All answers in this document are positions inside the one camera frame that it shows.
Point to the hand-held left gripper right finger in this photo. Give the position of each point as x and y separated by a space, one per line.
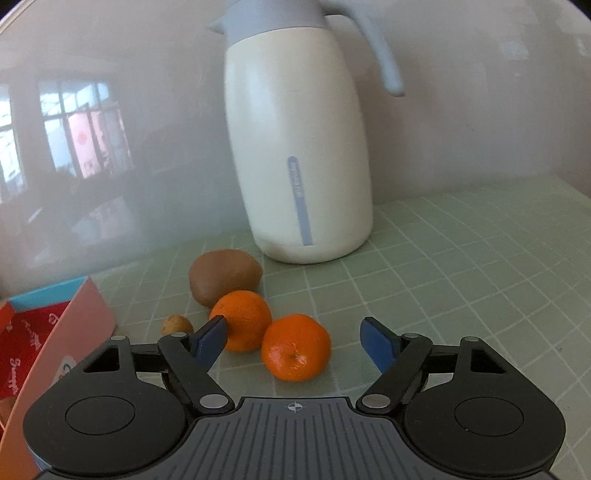
376 342

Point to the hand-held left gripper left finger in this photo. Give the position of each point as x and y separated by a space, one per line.
210 340

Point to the orange tangerine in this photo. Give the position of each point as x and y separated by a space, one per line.
247 321
295 347

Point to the pink and red cardboard box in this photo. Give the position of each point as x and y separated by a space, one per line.
78 323

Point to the small brown nut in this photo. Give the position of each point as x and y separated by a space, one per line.
178 325

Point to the brown kiwi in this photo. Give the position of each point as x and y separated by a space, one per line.
226 277

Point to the cream thermos jug grey lid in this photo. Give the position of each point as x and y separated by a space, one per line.
295 138

